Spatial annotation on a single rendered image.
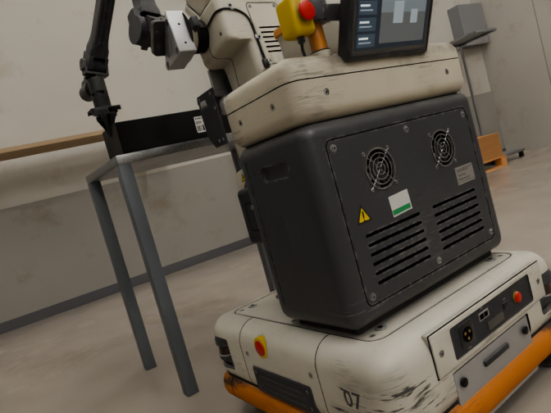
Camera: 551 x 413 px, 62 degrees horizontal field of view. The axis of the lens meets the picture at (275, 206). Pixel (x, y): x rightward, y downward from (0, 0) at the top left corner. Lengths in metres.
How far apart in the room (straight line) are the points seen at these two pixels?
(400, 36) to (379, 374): 0.65
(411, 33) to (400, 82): 0.10
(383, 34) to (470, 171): 0.39
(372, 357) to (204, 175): 3.62
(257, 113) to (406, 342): 0.50
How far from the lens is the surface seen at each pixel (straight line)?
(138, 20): 1.37
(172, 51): 1.25
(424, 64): 1.10
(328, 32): 1.01
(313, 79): 0.85
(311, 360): 0.95
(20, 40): 4.34
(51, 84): 4.23
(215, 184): 4.34
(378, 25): 0.97
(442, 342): 0.91
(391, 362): 0.83
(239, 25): 1.24
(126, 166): 1.50
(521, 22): 6.99
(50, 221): 4.03
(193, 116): 1.74
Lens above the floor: 0.62
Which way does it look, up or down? 4 degrees down
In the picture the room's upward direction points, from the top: 16 degrees counter-clockwise
